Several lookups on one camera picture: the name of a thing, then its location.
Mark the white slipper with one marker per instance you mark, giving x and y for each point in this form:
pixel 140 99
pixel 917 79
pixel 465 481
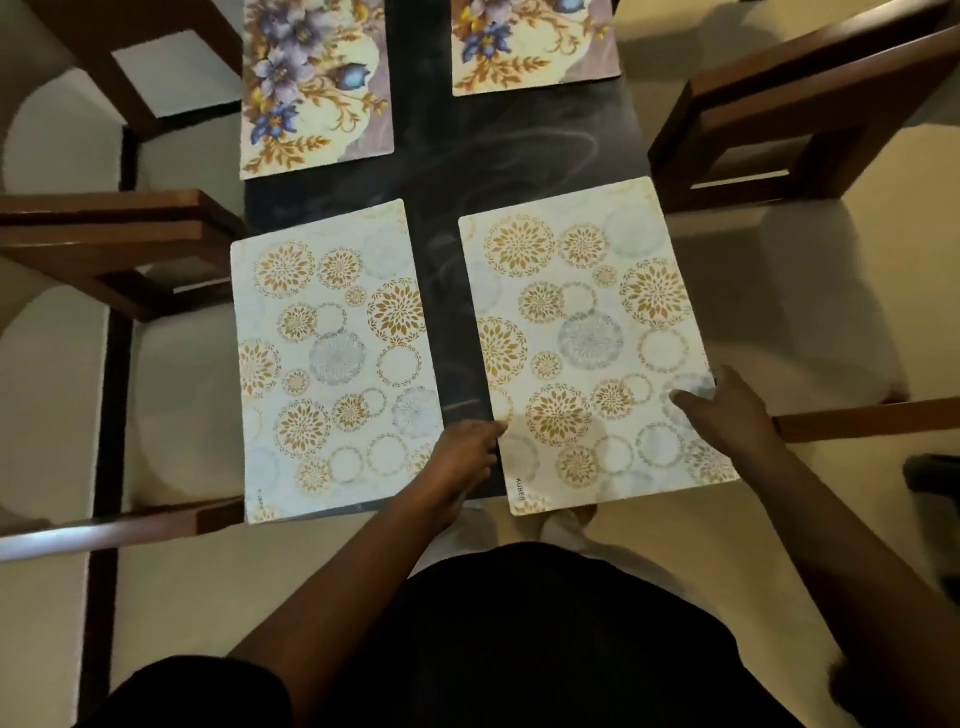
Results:
pixel 570 525
pixel 469 529

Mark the person's black shirt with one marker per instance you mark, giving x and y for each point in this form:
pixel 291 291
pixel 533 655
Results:
pixel 540 645

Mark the person's right thumb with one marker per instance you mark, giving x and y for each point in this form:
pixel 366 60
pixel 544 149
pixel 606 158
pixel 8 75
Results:
pixel 690 403

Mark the person's left hand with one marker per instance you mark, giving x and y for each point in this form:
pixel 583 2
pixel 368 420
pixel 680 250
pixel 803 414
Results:
pixel 454 469

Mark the white placemat with gold circles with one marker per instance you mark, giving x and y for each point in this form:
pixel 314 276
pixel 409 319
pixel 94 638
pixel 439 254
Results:
pixel 334 360
pixel 592 337

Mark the person's left forearm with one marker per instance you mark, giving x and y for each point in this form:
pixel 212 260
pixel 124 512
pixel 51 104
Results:
pixel 352 600

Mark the brown wooden chair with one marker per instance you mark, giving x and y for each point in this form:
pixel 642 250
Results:
pixel 787 112
pixel 97 60
pixel 112 247

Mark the cream placemat with purple flowers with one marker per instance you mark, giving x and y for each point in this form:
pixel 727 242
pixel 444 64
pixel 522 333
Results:
pixel 311 82
pixel 529 41

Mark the person's left fingers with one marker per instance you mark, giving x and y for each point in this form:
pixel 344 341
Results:
pixel 484 439

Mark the person's right forearm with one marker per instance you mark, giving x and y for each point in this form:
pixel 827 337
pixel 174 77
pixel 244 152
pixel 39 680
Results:
pixel 847 570

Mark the person's right hand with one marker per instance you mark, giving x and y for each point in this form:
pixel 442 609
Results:
pixel 735 420

